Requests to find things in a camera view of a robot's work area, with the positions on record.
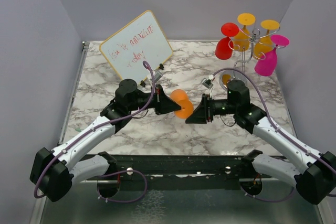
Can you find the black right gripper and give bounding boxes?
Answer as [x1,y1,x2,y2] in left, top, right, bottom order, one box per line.
[186,93,238,123]

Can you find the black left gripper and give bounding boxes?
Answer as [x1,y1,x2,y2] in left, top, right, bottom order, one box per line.
[128,84,182,115]

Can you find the orange plastic wine glass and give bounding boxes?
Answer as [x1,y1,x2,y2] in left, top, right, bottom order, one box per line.
[170,89,194,119]

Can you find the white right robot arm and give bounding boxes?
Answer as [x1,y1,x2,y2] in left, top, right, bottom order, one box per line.
[185,79,335,205]

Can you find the red plastic wine glass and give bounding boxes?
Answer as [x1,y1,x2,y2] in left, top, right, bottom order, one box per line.
[215,23,239,60]

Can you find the magenta plastic wine glass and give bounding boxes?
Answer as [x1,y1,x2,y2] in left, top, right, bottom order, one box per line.
[254,35,290,77]

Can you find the yellow wine glass rear left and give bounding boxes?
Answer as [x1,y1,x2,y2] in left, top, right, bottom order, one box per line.
[233,13,256,52]

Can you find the yellow wine glass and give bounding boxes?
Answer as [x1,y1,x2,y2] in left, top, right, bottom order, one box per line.
[254,19,280,60]
[233,13,256,52]

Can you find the chrome wine glass rack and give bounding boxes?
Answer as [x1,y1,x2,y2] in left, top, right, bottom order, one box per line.
[219,25,285,91]

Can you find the yellow wine glass rear right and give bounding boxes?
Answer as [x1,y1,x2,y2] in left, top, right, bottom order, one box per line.
[254,19,280,60]

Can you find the yellow framed whiteboard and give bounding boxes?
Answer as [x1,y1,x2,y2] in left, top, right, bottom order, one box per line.
[99,10,173,83]

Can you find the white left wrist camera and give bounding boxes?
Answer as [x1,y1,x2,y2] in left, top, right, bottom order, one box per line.
[152,69,163,82]

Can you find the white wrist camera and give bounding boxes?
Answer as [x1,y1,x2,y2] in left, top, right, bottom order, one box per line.
[152,69,163,82]
[201,74,215,93]

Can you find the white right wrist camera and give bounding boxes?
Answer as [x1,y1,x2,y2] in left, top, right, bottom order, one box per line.
[201,74,215,93]

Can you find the black front mounting rail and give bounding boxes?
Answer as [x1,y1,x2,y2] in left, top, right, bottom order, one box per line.
[97,152,260,191]

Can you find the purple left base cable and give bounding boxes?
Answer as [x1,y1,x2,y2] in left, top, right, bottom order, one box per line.
[96,168,149,204]

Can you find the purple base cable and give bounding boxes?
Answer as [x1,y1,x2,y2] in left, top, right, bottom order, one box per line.
[239,182,296,204]
[96,168,149,204]

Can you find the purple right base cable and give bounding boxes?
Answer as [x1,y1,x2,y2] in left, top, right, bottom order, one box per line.
[239,182,296,204]

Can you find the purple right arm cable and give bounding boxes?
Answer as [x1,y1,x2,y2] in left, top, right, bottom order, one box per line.
[212,68,324,159]

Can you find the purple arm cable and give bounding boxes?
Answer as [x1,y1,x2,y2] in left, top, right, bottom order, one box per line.
[212,68,324,159]
[33,60,158,199]

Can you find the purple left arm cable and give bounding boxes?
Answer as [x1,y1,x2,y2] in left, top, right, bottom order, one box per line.
[33,60,158,199]

